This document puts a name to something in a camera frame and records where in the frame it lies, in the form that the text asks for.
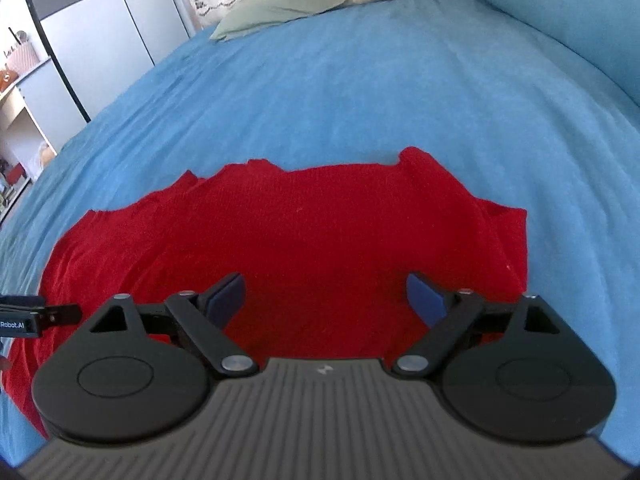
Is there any red knitted garment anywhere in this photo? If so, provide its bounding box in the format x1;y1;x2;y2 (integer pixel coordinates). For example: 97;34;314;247
0;146;530;438

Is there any white shelf unit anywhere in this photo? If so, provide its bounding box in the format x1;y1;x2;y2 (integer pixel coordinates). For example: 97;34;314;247
1;29;56;222

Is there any blue bed cover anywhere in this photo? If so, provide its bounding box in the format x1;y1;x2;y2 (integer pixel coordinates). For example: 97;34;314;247
1;0;639;462

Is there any white wardrobe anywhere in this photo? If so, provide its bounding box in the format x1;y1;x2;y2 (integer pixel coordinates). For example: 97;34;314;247
27;0;189;119

